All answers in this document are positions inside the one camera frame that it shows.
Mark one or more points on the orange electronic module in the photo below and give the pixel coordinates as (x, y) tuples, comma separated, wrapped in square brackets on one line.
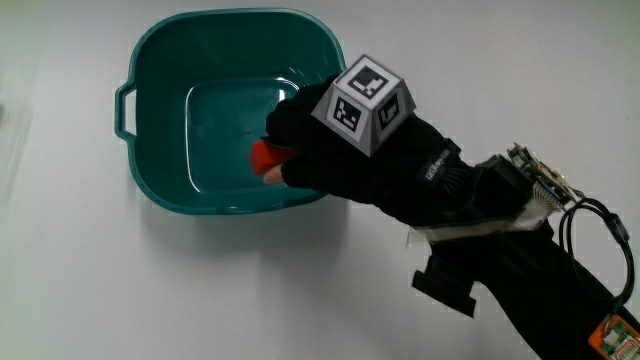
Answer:
[(616, 340)]

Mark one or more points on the red block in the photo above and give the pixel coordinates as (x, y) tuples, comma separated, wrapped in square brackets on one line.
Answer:
[(262, 156)]

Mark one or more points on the teal plastic basin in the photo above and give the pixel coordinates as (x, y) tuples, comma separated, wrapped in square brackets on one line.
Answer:
[(165, 100)]

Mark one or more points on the wrist circuit board module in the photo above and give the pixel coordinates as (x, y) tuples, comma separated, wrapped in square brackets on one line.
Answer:
[(542, 182)]

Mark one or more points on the person's right hand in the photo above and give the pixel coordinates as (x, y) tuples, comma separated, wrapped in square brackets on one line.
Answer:
[(350, 165)]

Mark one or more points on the person's right forearm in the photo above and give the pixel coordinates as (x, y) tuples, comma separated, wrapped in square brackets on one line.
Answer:
[(525, 280)]

